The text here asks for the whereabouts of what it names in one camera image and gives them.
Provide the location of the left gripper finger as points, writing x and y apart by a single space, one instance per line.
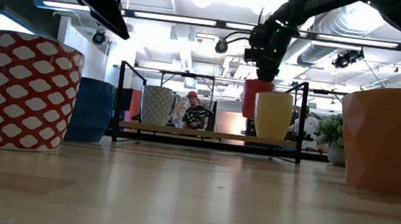
100 1

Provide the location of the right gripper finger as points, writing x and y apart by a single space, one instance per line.
267 75

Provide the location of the grey geometric patterned mug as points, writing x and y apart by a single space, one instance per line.
156 105

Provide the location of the red white patterned mug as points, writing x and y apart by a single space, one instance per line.
28 94

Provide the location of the orange faceted mug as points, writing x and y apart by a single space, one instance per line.
395 143

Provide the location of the ceiling light strip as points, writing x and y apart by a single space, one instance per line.
62 5

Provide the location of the person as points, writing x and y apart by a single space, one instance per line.
195 117
308 129

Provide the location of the black ceiling spotlight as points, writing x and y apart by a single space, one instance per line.
348 58

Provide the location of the green potted succulent plant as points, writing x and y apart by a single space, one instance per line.
330 133

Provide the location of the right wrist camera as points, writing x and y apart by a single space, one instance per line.
253 55

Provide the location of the round black ceiling camera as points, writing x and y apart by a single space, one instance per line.
221 46
98 37

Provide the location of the silver ceiling duct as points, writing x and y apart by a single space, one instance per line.
317 52

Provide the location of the wooden shelf black frame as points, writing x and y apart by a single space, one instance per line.
202 133

